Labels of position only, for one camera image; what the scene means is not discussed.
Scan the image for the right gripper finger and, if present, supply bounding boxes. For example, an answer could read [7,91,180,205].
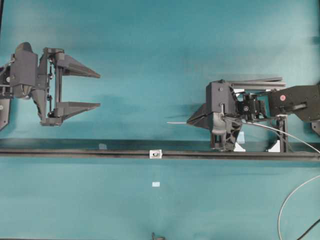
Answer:
[187,103,213,130]

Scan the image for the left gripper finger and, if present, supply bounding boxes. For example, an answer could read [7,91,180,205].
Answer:
[55,101,101,119]
[56,53,101,78]

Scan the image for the left gripper dark grey body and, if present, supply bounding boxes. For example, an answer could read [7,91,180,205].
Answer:
[10,42,65,126]

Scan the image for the right gripper dark grey body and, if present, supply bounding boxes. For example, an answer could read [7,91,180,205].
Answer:
[205,79,242,152]

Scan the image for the silver metal fitting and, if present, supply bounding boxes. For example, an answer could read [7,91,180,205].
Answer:
[149,149,163,159]

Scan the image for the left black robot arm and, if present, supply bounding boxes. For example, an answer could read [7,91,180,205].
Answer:
[0,42,100,129]

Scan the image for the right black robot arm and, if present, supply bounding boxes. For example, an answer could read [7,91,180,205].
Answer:
[186,77,320,152]

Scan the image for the small white label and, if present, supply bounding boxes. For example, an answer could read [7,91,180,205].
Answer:
[151,181,161,188]

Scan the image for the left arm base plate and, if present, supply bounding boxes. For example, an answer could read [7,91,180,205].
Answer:
[0,99,11,131]

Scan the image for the long black aluminium rail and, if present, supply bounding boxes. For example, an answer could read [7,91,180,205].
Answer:
[0,138,320,163]

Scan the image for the black aluminium frame stand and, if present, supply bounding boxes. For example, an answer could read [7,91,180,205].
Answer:
[223,77,291,153]

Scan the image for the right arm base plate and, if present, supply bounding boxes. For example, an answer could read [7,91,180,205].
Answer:
[303,120,320,136]

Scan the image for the black cable bottom right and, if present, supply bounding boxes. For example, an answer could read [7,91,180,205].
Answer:
[293,211,320,240]

